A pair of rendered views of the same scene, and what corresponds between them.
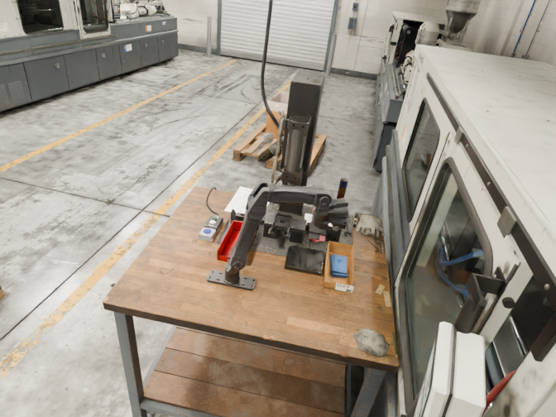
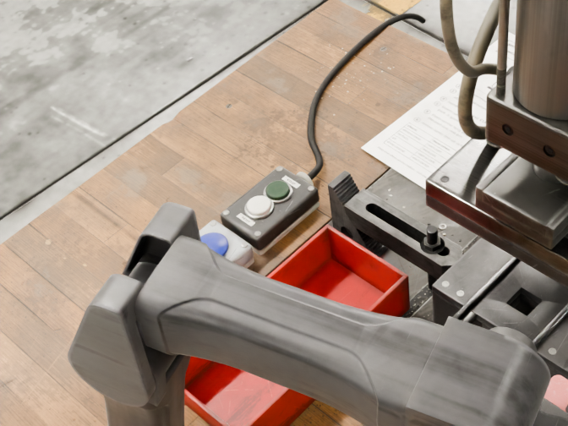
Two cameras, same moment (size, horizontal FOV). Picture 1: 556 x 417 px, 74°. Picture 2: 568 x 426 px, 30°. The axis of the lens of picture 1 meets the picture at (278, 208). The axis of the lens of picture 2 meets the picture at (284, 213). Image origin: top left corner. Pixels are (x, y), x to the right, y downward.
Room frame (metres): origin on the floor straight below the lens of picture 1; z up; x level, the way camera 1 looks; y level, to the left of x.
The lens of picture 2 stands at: (0.95, -0.32, 1.86)
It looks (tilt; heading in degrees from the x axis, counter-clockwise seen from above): 48 degrees down; 46
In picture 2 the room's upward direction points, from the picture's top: 10 degrees counter-clockwise
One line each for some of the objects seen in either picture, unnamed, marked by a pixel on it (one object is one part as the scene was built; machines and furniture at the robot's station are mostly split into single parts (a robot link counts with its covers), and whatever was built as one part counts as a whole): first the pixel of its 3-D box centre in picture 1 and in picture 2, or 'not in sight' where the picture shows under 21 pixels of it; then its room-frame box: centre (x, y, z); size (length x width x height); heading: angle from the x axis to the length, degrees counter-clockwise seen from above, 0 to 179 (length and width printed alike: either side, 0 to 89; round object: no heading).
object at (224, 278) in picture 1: (232, 273); not in sight; (1.17, 0.16, 0.94); 0.20 x 0.07 x 0.08; 84
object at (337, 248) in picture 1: (339, 266); not in sight; (1.32, -0.31, 0.93); 0.25 x 0.13 x 0.08; 174
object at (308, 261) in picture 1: (304, 260); not in sight; (1.36, -0.15, 0.91); 0.17 x 0.16 x 0.02; 84
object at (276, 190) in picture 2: not in sight; (278, 193); (1.56, 0.31, 0.93); 0.03 x 0.03 x 0.02
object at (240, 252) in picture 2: (207, 236); (215, 263); (1.45, 0.33, 0.90); 0.07 x 0.07 x 0.06; 84
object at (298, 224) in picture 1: (285, 222); (541, 307); (1.55, -0.05, 0.98); 0.20 x 0.10 x 0.01; 84
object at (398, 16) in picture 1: (412, 41); not in sight; (8.27, -2.28, 1.24); 2.95 x 0.98 x 0.90; 170
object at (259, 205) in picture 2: not in sight; (259, 210); (1.53, 0.32, 0.93); 0.03 x 0.03 x 0.02
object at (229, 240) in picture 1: (237, 241); (292, 335); (1.41, 0.17, 0.93); 0.25 x 0.12 x 0.06; 174
